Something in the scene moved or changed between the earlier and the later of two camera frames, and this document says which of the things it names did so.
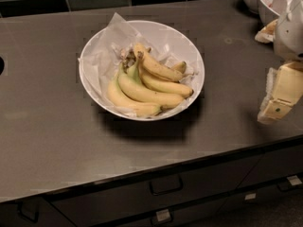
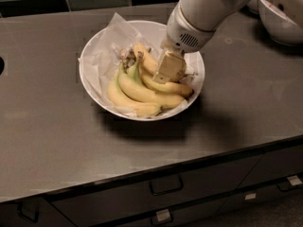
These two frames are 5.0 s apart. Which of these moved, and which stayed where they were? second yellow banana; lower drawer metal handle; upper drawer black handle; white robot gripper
Moved: white robot gripper
Stayed: second yellow banana; lower drawer metal handle; upper drawer black handle
